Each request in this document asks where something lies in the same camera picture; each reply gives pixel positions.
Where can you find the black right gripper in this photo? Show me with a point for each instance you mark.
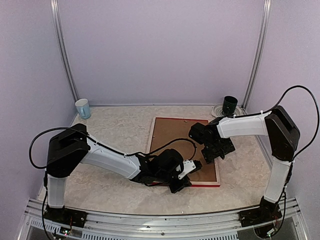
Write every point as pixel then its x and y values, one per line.
pixel 228 147

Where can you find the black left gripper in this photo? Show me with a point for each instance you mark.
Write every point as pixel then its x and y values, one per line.
pixel 174 187

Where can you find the brown backing cardboard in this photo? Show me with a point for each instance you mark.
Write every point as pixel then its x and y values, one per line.
pixel 175 135

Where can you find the red wooden picture frame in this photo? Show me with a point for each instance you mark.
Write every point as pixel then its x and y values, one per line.
pixel 217 180

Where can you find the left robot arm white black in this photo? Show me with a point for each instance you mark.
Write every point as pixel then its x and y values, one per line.
pixel 74 146

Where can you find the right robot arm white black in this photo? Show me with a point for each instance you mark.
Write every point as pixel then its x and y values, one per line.
pixel 283 135

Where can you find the white patterned plate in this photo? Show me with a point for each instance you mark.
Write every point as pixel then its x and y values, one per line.
pixel 217 111

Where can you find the dark green cup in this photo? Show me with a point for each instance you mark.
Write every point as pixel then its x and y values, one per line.
pixel 229 105

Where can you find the light blue mug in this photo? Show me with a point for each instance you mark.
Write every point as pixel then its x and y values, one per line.
pixel 83 108

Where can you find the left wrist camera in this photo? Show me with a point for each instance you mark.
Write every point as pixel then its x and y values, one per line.
pixel 188 167

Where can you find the right aluminium corner post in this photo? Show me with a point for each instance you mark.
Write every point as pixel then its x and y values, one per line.
pixel 258 53

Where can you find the aluminium corner post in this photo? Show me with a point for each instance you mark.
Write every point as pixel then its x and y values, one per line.
pixel 62 49
pixel 258 53

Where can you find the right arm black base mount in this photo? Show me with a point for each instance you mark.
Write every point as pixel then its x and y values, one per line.
pixel 258 216

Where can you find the aluminium front rail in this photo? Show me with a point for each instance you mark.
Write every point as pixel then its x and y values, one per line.
pixel 223 225

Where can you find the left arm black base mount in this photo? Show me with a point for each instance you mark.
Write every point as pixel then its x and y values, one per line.
pixel 66 216

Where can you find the left aluminium corner post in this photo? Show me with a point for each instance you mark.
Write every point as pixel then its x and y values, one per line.
pixel 62 49

